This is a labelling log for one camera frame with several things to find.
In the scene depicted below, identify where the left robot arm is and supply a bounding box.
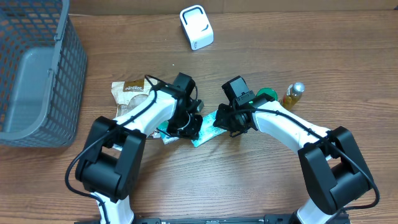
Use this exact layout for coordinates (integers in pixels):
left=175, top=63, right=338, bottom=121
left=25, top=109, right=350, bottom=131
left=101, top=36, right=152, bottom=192
left=65, top=73, right=203, bottom=223

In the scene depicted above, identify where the teal tissue pack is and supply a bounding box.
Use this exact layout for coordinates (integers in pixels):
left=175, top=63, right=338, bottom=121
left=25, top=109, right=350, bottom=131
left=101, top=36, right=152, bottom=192
left=192, top=110, right=226, bottom=147

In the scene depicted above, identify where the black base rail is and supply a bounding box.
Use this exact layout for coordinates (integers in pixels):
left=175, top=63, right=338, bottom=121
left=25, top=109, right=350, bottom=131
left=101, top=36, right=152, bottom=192
left=74, top=213, right=352, bottom=224

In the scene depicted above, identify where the green lid seasoning jar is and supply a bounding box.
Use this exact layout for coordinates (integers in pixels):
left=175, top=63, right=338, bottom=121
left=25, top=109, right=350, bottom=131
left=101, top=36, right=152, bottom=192
left=257, top=87, right=278, bottom=101

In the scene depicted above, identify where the yellow dish soap bottle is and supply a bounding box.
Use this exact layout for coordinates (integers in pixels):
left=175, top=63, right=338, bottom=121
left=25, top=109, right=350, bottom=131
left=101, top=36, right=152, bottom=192
left=279, top=82, right=305, bottom=111

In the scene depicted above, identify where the grey plastic shopping basket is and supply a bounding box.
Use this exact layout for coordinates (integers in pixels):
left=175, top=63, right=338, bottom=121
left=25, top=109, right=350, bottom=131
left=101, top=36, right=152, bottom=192
left=1, top=0, right=87, bottom=147

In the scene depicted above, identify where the white barcode scanner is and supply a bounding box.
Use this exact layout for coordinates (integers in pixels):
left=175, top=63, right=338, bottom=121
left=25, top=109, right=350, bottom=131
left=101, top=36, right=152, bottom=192
left=179, top=4, right=214, bottom=51

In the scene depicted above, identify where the brown white snack bag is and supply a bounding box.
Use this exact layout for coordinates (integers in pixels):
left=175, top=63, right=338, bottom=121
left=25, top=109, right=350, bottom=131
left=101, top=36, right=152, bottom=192
left=111, top=78, right=152, bottom=117

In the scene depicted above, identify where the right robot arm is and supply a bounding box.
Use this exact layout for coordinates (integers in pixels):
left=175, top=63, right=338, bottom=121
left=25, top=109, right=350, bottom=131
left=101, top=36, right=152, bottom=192
left=214, top=76, right=377, bottom=223

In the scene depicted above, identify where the teal white tissue packet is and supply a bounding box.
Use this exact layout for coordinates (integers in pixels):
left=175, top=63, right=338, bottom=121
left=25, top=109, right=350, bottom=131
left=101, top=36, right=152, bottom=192
left=157, top=121, right=179, bottom=144

